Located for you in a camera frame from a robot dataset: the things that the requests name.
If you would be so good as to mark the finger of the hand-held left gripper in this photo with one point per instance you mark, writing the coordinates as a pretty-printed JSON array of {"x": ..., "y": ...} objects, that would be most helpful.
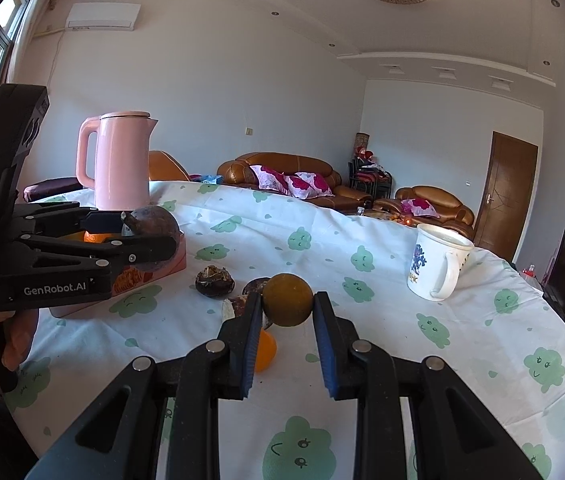
[
  {"x": 57, "y": 212},
  {"x": 137, "y": 250}
]

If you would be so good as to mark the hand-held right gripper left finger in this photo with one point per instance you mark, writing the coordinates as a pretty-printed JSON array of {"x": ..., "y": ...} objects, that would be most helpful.
[{"x": 252, "y": 345}]

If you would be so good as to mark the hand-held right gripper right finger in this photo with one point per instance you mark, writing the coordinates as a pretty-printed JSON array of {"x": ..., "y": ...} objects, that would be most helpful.
[{"x": 325, "y": 345}]

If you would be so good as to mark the orange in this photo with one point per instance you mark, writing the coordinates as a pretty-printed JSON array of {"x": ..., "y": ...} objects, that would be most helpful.
[
  {"x": 96, "y": 237},
  {"x": 267, "y": 352}
]

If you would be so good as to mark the purple passion fruit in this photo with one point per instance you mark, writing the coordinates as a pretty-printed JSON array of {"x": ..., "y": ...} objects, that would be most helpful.
[{"x": 155, "y": 227}]

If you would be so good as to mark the pink metal tin box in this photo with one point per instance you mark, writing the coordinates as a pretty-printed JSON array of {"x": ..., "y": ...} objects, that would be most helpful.
[{"x": 170, "y": 267}]

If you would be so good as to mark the brown longan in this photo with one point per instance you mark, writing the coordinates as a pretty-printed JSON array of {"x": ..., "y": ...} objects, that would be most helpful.
[{"x": 287, "y": 300}]

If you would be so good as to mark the dark water chestnut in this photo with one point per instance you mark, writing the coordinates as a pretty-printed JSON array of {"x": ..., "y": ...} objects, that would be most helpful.
[
  {"x": 214, "y": 284},
  {"x": 255, "y": 287}
]

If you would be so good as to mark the person's left hand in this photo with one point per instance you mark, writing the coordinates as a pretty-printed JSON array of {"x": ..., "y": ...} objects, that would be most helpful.
[{"x": 22, "y": 335}]

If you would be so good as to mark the purple cushioned stool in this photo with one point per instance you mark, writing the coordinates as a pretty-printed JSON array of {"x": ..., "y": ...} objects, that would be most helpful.
[{"x": 50, "y": 187}]

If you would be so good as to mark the pink electric kettle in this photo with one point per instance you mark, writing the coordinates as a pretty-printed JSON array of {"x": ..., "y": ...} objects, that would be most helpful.
[{"x": 122, "y": 160}]

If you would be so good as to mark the wooden chair back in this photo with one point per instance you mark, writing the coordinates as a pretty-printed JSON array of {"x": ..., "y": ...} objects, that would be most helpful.
[{"x": 165, "y": 167}]

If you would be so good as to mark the blue clothes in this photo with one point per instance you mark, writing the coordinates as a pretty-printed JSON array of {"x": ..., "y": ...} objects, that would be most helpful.
[{"x": 210, "y": 178}]

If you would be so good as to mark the white floral mug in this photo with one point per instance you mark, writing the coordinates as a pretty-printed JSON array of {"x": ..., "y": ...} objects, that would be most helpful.
[{"x": 427, "y": 265}]

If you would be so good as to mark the wooden coffee table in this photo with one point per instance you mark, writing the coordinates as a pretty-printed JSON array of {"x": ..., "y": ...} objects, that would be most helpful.
[{"x": 387, "y": 217}]

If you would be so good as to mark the pink floral pillow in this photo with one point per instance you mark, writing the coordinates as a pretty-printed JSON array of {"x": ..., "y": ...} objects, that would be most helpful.
[
  {"x": 420, "y": 207},
  {"x": 270, "y": 178},
  {"x": 310, "y": 185}
]

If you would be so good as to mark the brown leather sofa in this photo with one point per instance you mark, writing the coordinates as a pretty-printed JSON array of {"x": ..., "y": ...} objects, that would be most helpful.
[{"x": 282, "y": 162}]

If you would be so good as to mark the stacked dark chairs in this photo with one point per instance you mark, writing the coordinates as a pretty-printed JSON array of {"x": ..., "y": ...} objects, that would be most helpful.
[{"x": 370, "y": 177}]

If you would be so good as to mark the brown leather armchair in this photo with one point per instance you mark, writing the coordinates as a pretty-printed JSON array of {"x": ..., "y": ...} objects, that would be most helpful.
[{"x": 432, "y": 195}]

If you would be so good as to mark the white air conditioner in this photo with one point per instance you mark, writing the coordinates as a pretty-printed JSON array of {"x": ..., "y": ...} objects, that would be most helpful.
[{"x": 105, "y": 15}]

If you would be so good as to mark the tall patterned vase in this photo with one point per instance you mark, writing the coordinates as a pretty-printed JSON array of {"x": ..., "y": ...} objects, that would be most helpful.
[{"x": 361, "y": 141}]

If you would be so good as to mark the low television cabinet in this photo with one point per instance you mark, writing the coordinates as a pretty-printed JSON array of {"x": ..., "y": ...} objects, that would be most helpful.
[{"x": 535, "y": 277}]

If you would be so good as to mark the brown wooden door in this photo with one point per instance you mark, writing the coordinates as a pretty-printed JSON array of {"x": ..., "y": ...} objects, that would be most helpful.
[{"x": 505, "y": 200}]

